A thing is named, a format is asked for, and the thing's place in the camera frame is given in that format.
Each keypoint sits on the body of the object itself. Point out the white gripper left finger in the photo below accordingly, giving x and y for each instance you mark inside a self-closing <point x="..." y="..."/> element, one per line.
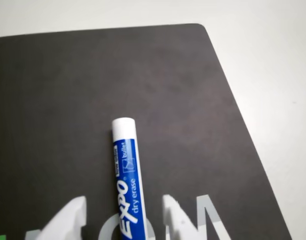
<point x="68" y="225"/>

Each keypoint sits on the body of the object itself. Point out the blue Expo dry-erase marker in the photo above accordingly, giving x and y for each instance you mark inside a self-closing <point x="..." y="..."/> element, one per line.
<point x="126" y="175"/>

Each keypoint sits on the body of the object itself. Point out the dark grey WOWROBO mat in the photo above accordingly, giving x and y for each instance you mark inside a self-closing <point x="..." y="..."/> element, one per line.
<point x="92" y="87"/>

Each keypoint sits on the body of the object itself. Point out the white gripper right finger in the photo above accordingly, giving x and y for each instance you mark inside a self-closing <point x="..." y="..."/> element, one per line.
<point x="175" y="217"/>

